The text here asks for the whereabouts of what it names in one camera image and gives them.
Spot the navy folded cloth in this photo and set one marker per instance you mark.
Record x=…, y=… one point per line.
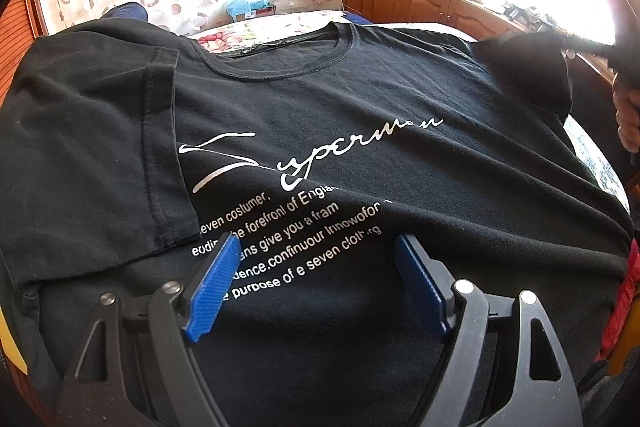
x=125, y=13

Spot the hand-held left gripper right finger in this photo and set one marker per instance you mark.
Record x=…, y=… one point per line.
x=417, y=287

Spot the light blue plastic bag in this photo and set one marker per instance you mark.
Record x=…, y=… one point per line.
x=247, y=8

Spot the pink floral bed cover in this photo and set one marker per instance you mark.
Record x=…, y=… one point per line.
x=280, y=29

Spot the red garment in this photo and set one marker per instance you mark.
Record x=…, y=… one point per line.
x=622, y=302

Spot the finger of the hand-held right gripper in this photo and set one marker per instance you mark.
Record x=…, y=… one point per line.
x=585, y=44

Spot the person's right hand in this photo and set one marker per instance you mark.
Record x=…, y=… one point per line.
x=629, y=112

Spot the black printed t-shirt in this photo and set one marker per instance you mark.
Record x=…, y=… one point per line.
x=350, y=107

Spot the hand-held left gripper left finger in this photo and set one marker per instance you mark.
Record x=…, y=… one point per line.
x=215, y=287

